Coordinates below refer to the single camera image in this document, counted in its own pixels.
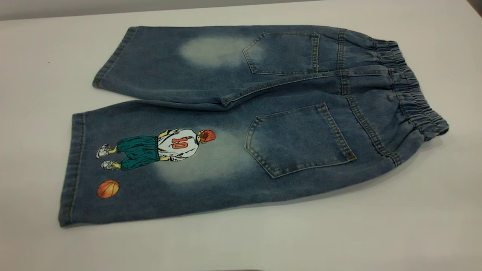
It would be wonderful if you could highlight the blue denim shorts basketball print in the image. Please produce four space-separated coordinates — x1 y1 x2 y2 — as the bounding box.
58 25 450 228

